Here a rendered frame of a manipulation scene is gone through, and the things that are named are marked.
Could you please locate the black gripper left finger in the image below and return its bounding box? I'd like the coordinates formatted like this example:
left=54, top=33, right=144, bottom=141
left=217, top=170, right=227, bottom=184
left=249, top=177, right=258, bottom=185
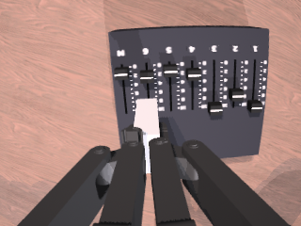
left=17, top=99, right=149, bottom=226

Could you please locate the dark grey lighting desk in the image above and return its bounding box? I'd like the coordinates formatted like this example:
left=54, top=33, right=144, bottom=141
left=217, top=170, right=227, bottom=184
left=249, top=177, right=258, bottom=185
left=108, top=25, right=269, bottom=158

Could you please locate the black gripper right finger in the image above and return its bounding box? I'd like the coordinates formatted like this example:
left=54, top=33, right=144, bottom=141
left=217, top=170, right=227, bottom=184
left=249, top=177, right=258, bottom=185
left=146, top=98, right=291, bottom=226

